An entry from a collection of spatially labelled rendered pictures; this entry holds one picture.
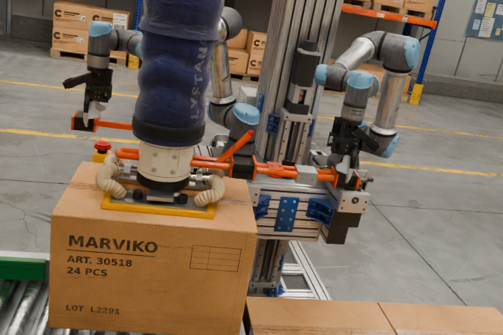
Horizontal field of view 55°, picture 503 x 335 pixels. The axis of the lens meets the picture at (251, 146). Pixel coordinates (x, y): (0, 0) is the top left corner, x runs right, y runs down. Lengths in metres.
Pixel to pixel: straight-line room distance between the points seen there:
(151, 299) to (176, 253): 0.18
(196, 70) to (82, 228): 0.56
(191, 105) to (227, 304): 0.64
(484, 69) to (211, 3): 11.42
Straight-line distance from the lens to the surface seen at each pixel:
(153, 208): 1.51
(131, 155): 1.56
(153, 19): 1.40
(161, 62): 1.40
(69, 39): 8.74
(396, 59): 2.01
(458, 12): 11.89
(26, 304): 2.02
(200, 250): 1.51
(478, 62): 12.44
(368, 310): 2.25
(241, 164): 1.55
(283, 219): 2.23
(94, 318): 1.67
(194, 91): 1.43
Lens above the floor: 1.79
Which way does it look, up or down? 19 degrees down
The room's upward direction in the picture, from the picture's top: 10 degrees clockwise
